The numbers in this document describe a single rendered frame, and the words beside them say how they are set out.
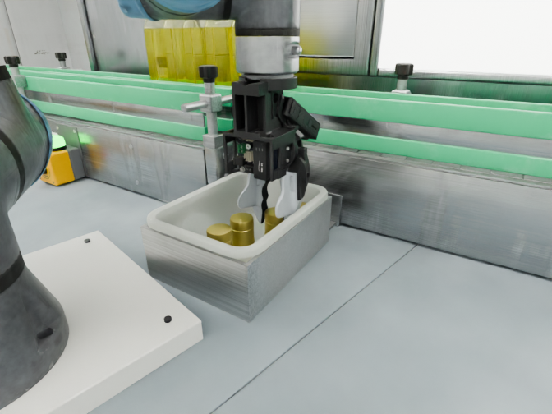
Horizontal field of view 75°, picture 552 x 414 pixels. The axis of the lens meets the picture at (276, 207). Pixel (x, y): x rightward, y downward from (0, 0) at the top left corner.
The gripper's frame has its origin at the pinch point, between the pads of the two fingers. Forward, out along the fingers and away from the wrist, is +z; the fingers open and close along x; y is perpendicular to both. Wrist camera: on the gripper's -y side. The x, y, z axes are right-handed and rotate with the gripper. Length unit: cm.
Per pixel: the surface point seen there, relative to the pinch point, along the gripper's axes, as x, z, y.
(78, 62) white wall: -578, 12, -351
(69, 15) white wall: -575, -56, -351
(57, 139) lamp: -55, -4, -1
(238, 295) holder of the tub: 4.0, 2.1, 15.7
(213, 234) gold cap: -3.7, -0.8, 10.1
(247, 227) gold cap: -1.8, 0.1, 5.0
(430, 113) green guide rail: 17.2, -14.6, -13.2
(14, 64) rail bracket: -73, -19, -6
